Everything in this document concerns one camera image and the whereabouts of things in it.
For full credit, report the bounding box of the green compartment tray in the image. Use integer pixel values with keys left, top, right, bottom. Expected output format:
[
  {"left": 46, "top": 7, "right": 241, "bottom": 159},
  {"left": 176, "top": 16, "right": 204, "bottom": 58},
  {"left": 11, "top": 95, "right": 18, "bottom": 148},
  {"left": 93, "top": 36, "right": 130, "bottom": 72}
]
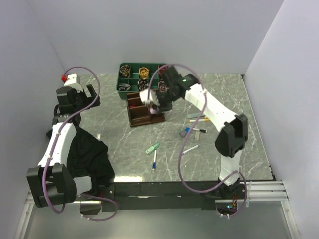
[{"left": 116, "top": 63, "right": 168, "bottom": 100}]

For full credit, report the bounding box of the green highlighter on table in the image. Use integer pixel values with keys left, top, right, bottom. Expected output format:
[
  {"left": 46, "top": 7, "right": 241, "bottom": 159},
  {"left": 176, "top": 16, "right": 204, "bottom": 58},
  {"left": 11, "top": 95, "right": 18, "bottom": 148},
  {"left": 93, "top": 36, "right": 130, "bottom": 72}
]
[{"left": 145, "top": 143, "right": 160, "bottom": 155}]

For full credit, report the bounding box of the black white rolled tie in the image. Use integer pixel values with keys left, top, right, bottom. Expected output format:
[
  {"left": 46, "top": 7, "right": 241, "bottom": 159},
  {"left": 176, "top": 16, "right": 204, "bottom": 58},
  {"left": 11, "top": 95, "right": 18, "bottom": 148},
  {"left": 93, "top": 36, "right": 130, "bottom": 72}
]
[{"left": 137, "top": 78, "right": 149, "bottom": 91}]

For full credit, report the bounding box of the aluminium rail frame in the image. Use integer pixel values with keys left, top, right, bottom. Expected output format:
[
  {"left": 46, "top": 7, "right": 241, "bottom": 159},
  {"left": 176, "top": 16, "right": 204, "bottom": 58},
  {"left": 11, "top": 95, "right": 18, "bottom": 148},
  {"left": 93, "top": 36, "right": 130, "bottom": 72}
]
[{"left": 13, "top": 74, "right": 300, "bottom": 239}]

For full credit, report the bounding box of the grey rolled cloth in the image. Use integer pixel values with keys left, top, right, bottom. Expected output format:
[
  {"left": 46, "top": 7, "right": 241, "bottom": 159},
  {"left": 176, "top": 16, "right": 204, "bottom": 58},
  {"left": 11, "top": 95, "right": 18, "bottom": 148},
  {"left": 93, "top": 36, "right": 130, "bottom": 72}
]
[{"left": 118, "top": 83, "right": 131, "bottom": 92}]

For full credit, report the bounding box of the orange black rolled tie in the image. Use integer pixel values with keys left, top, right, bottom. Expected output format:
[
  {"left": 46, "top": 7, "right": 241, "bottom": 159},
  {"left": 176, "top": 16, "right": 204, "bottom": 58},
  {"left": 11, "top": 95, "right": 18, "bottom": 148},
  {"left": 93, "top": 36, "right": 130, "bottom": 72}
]
[{"left": 158, "top": 65, "right": 167, "bottom": 75}]

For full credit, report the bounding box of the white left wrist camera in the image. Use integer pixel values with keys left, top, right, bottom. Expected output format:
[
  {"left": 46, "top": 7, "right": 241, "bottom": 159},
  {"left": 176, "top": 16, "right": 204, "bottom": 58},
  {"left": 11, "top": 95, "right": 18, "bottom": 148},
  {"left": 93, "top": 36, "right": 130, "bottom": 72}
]
[{"left": 61, "top": 74, "right": 83, "bottom": 92}]

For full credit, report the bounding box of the yellow rolled tie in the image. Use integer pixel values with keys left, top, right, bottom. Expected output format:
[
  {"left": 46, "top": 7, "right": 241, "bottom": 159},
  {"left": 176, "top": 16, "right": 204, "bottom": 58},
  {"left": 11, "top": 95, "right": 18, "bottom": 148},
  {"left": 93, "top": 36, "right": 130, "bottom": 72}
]
[{"left": 139, "top": 67, "right": 150, "bottom": 78}]

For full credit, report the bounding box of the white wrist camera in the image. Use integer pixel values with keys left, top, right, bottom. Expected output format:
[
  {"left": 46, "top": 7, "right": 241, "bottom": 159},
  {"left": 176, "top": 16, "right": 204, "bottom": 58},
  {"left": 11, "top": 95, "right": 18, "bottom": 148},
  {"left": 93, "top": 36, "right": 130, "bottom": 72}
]
[
  {"left": 61, "top": 74, "right": 83, "bottom": 92},
  {"left": 139, "top": 89, "right": 160, "bottom": 106}
]

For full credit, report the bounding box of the yellow cap white marker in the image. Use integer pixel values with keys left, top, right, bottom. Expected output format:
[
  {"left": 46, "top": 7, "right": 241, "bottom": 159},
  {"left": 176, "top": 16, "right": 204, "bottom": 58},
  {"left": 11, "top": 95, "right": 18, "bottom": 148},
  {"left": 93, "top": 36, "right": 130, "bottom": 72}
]
[{"left": 188, "top": 118, "right": 210, "bottom": 123}]

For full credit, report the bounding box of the brown wooden desk organizer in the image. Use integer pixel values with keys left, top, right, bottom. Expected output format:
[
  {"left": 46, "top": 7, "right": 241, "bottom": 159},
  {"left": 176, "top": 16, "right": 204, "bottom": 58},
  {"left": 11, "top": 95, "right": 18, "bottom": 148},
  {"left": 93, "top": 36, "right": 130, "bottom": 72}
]
[{"left": 126, "top": 92, "right": 165, "bottom": 127}]

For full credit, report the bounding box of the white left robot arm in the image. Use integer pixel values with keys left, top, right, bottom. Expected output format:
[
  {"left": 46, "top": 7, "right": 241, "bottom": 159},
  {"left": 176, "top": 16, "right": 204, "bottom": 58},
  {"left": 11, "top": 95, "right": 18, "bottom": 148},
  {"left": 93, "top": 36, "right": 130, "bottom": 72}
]
[{"left": 26, "top": 84, "right": 100, "bottom": 208}]

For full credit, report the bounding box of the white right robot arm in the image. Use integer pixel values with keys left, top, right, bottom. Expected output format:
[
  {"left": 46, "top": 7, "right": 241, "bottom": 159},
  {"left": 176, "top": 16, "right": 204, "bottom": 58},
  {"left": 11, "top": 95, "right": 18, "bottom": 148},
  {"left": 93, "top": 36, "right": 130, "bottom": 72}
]
[{"left": 144, "top": 64, "right": 248, "bottom": 198}]

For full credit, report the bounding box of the blue cap white pen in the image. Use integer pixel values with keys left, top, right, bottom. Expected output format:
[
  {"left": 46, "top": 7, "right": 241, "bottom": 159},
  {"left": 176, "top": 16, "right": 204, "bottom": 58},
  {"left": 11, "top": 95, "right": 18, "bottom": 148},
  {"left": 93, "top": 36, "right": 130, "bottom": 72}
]
[{"left": 152, "top": 149, "right": 158, "bottom": 171}]

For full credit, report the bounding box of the small beige eraser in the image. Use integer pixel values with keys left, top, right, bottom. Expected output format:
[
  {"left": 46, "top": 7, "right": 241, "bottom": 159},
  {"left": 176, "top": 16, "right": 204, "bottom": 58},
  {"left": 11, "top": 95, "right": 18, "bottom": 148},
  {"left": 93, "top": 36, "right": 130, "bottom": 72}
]
[{"left": 194, "top": 131, "right": 200, "bottom": 141}]

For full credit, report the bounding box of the brown patterned rolled tie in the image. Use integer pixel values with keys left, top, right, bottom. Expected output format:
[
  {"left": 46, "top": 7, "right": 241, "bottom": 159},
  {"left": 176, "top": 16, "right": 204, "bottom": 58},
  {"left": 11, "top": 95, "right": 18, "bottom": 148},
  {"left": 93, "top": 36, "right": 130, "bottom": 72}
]
[{"left": 120, "top": 65, "right": 130, "bottom": 78}]

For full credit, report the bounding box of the black cloth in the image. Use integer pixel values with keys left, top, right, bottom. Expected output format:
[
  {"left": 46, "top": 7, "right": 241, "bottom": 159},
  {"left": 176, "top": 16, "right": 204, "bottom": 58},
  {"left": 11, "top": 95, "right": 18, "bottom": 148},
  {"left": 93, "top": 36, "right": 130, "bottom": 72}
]
[{"left": 38, "top": 122, "right": 115, "bottom": 189}]

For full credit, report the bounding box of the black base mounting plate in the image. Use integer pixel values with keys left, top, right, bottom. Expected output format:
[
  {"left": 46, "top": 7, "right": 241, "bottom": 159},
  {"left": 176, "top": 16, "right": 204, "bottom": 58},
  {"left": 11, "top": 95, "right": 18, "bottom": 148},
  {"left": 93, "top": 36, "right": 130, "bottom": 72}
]
[{"left": 69, "top": 181, "right": 248, "bottom": 213}]

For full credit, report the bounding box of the pink black rolled tie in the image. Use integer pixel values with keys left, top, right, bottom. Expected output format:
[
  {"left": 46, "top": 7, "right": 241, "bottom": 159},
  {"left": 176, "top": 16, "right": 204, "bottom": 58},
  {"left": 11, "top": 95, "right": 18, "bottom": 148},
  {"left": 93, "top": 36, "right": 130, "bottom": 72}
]
[{"left": 158, "top": 80, "right": 167, "bottom": 92}]

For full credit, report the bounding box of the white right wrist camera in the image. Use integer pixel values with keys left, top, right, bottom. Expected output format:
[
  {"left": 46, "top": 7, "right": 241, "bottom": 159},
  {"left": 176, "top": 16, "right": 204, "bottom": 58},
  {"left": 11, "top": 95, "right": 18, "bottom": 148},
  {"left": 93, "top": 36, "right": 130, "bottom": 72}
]
[{"left": 139, "top": 89, "right": 160, "bottom": 106}]

